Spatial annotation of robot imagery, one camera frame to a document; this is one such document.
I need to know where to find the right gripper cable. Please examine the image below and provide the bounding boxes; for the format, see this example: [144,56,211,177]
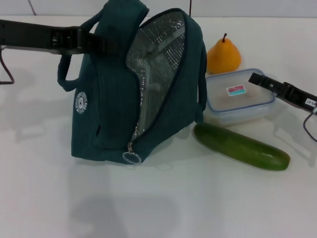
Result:
[303,110,317,144]

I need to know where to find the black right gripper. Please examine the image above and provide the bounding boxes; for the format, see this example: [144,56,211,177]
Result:
[248,71,317,113]

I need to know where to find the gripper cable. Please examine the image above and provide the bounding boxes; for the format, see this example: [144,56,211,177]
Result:
[0,47,15,85]
[303,110,317,144]

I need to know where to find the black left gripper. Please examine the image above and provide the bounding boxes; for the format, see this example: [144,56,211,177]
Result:
[0,19,126,57]

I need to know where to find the orange yellow pear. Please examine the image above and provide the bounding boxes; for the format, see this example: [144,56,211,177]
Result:
[206,33,242,75]

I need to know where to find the clear blue-rimmed plastic container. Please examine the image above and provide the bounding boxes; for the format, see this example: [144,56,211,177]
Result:
[205,67,277,125]

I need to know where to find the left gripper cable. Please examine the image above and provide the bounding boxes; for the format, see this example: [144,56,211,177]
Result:
[0,47,15,85]

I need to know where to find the green cucumber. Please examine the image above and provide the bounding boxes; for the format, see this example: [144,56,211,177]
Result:
[193,122,291,172]

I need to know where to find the dark teal insulated lunch bag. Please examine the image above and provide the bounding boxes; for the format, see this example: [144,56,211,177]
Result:
[57,0,208,166]

